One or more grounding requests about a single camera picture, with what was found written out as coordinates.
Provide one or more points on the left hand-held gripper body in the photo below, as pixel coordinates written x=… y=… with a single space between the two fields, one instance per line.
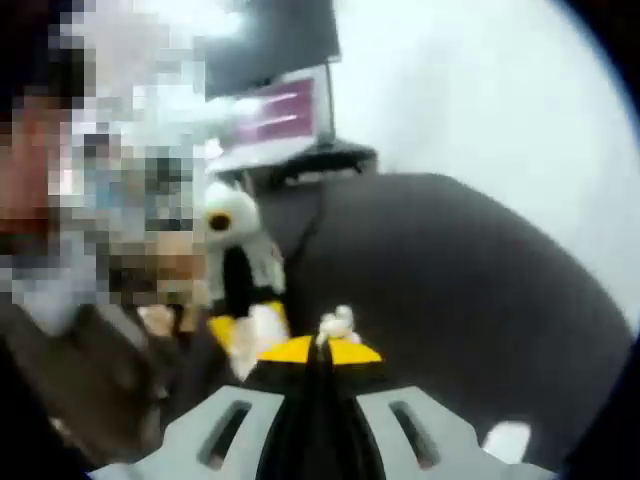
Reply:
x=235 y=212

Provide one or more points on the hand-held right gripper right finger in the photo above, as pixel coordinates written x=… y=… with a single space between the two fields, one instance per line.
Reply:
x=440 y=430

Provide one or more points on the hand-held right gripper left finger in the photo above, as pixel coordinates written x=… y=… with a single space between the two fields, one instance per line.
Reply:
x=170 y=440

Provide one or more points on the white flip-lid earphone charging case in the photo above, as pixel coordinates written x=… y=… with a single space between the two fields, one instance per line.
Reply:
x=506 y=442

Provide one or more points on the white clip earphone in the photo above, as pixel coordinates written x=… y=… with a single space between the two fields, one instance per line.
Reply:
x=340 y=322

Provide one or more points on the person's left hand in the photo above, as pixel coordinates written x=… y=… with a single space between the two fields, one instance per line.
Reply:
x=155 y=322

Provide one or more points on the dark jacket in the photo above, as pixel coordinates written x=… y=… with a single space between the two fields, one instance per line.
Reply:
x=90 y=380

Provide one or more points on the laptop with purple screen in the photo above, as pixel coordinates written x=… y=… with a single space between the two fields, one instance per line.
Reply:
x=280 y=120

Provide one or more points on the black monitor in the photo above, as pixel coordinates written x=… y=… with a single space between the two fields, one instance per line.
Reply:
x=270 y=45

